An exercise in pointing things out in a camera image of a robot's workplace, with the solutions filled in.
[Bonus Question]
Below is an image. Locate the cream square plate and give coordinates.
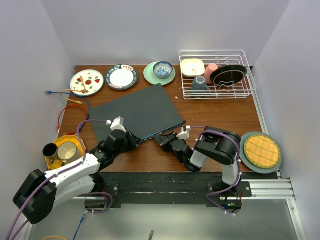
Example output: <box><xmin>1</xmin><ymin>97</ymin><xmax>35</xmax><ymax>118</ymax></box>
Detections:
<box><xmin>180</xmin><ymin>58</ymin><xmax>205</xmax><ymax>78</ymax></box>

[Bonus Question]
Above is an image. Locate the blue ethernet cable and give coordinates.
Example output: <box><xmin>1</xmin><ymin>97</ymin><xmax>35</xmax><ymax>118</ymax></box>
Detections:
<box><xmin>44</xmin><ymin>89</ymin><xmax>92</xmax><ymax>118</ymax></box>

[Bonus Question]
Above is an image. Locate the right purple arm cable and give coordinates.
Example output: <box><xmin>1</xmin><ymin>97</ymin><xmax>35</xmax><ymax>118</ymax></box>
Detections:
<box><xmin>186</xmin><ymin>125</ymin><xmax>242</xmax><ymax>216</ymax></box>

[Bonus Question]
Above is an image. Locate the black cup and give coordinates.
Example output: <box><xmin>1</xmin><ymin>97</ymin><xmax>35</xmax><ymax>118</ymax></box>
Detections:
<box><xmin>42</xmin><ymin>143</ymin><xmax>59</xmax><ymax>158</ymax></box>

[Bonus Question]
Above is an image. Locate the aluminium frame rail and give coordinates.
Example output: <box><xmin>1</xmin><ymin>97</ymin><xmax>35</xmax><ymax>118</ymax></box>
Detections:
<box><xmin>18</xmin><ymin>174</ymin><xmax>307</xmax><ymax>240</ymax></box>

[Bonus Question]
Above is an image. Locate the red ethernet cable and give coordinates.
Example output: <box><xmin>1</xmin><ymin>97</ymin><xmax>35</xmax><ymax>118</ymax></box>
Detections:
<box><xmin>56</xmin><ymin>104</ymin><xmax>89</xmax><ymax>136</ymax></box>

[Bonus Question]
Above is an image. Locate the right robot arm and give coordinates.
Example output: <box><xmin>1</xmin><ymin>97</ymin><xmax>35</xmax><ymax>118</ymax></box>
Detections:
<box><xmin>154</xmin><ymin>125</ymin><xmax>242</xmax><ymax>197</ymax></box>

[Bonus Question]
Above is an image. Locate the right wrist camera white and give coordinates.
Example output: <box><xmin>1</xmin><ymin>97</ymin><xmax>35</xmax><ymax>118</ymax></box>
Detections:
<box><xmin>176</xmin><ymin>125</ymin><xmax>191</xmax><ymax>140</ymax></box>

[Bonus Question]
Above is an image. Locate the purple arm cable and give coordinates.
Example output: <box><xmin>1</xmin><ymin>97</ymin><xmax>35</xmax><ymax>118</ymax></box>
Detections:
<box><xmin>4</xmin><ymin>119</ymin><xmax>112</xmax><ymax>240</ymax></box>
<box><xmin>186</xmin><ymin>125</ymin><xmax>242</xmax><ymax>216</ymax></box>

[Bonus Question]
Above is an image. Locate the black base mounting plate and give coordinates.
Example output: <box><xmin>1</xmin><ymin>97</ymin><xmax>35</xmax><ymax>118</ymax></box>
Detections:
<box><xmin>84</xmin><ymin>172</ymin><xmax>252</xmax><ymax>210</ymax></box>

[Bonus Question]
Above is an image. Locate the black network switch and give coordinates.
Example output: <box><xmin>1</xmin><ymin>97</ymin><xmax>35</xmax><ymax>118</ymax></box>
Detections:
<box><xmin>89</xmin><ymin>84</ymin><xmax>186</xmax><ymax>141</ymax></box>

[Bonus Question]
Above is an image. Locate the white strawberry pattern plate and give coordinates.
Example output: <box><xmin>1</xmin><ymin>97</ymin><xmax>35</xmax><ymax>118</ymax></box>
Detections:
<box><xmin>69</xmin><ymin>69</ymin><xmax>104</xmax><ymax>97</ymax></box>

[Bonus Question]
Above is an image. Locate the grey plate with yellow mat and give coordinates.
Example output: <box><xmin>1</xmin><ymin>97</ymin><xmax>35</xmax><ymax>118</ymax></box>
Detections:
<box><xmin>240</xmin><ymin>131</ymin><xmax>283</xmax><ymax>174</ymax></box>

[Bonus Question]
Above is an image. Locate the white plate dark green rim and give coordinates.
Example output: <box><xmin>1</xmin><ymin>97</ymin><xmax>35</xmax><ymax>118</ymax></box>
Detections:
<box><xmin>105</xmin><ymin>64</ymin><xmax>139</xmax><ymax>91</ymax></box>

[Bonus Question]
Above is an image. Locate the black round plate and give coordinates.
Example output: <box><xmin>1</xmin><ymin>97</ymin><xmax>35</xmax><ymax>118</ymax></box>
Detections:
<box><xmin>210</xmin><ymin>65</ymin><xmax>248</xmax><ymax>87</ymax></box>

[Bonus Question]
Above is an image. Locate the grey mug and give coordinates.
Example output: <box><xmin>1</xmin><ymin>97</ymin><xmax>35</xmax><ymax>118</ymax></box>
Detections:
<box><xmin>191</xmin><ymin>75</ymin><xmax>211</xmax><ymax>99</ymax></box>

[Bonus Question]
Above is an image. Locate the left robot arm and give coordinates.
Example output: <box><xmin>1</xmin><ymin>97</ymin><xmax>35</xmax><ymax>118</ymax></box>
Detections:
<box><xmin>13</xmin><ymin>129</ymin><xmax>142</xmax><ymax>225</ymax></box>

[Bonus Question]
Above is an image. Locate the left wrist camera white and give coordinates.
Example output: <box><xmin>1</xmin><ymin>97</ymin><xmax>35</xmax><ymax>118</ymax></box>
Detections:
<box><xmin>110</xmin><ymin>116</ymin><xmax>127</xmax><ymax>133</ymax></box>

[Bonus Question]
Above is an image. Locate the beige bowl on yellow plate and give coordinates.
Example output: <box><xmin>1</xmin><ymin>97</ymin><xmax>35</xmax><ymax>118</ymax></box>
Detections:
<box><xmin>57</xmin><ymin>142</ymin><xmax>83</xmax><ymax>163</ymax></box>

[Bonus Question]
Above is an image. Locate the light green plate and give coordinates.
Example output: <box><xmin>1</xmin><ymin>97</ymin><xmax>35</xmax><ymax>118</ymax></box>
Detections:
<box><xmin>143</xmin><ymin>61</ymin><xmax>176</xmax><ymax>86</ymax></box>

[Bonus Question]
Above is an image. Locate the yellow scalloped plate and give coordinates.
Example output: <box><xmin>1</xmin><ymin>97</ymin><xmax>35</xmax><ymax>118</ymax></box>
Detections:
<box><xmin>44</xmin><ymin>135</ymin><xmax>85</xmax><ymax>170</ymax></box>

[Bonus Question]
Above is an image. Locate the blue cable on floor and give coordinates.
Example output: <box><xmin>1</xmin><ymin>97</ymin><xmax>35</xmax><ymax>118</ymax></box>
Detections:
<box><xmin>72</xmin><ymin>213</ymin><xmax>86</xmax><ymax>240</ymax></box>

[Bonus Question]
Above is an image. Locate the pink cup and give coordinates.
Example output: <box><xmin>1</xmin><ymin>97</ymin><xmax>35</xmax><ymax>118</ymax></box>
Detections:
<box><xmin>203</xmin><ymin>63</ymin><xmax>219</xmax><ymax>83</ymax></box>

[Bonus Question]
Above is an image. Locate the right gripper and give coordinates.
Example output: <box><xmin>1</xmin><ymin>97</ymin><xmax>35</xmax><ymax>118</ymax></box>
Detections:
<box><xmin>153</xmin><ymin>131</ymin><xmax>185</xmax><ymax>164</ymax></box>

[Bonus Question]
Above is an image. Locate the yellow ethernet cable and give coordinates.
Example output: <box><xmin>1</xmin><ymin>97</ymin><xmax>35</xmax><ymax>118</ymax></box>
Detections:
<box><xmin>58</xmin><ymin>74</ymin><xmax>87</xmax><ymax>105</ymax></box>

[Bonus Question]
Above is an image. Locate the white wire dish rack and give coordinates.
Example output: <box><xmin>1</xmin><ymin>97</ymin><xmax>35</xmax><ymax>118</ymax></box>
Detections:
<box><xmin>178</xmin><ymin>49</ymin><xmax>257</xmax><ymax>100</ymax></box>

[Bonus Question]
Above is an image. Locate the blue white patterned bowl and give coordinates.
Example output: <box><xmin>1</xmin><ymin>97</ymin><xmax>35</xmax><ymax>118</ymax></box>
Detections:
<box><xmin>153</xmin><ymin>61</ymin><xmax>173</xmax><ymax>79</ymax></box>

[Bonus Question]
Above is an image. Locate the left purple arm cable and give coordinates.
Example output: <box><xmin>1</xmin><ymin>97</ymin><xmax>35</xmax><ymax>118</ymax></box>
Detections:
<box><xmin>4</xmin><ymin>119</ymin><xmax>112</xmax><ymax>240</ymax></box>

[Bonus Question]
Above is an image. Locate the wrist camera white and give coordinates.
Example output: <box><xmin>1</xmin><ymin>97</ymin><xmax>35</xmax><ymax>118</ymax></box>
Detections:
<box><xmin>176</xmin><ymin>125</ymin><xmax>191</xmax><ymax>140</ymax></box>
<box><xmin>110</xmin><ymin>116</ymin><xmax>127</xmax><ymax>133</ymax></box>

